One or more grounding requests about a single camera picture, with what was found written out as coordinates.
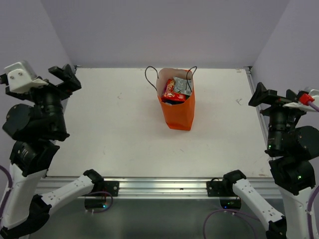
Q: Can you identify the silver grey snack packet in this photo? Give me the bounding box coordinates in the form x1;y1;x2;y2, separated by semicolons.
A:
173;77;193;96

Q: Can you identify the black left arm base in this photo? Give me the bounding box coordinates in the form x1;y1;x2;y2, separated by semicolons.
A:
91;180;120;197

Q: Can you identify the aluminium table edge rail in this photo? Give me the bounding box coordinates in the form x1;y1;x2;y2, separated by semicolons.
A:
244;66;268;143

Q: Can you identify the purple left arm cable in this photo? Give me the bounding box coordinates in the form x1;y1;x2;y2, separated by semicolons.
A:
0;165;13;220

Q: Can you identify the red snack packet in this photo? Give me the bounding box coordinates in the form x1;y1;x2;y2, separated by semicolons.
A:
161;79;186;105

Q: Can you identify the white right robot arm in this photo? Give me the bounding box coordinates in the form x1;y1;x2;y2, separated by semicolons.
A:
222;83;319;239

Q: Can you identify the orange paper bag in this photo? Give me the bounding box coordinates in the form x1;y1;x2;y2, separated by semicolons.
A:
151;66;197;131

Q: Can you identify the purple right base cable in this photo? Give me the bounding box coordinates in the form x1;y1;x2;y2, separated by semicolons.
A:
202;208;262;239

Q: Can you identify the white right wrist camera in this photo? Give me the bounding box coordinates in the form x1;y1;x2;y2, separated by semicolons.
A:
283;88;319;112

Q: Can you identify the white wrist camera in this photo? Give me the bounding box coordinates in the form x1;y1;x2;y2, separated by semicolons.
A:
4;61;49;94
283;88;319;112

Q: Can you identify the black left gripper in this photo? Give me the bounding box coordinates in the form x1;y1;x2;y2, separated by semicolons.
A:
7;63;81;135

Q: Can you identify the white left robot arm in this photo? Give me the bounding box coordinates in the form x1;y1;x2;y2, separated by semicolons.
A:
0;61;104;239

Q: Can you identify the aluminium front mounting rail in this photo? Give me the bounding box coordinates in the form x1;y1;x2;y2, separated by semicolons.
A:
36;177;281;199

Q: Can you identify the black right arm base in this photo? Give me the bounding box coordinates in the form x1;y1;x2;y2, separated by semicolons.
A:
206;178;237;197

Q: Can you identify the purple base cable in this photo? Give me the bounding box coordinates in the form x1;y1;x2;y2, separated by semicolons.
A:
84;191;114;214
202;208;262;239

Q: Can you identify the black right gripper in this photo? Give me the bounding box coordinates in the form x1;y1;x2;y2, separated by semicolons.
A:
248;81;308;151

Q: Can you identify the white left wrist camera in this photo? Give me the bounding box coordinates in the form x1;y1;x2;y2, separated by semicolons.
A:
4;61;49;94

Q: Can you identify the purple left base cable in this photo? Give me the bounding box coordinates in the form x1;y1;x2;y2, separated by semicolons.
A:
84;191;114;214

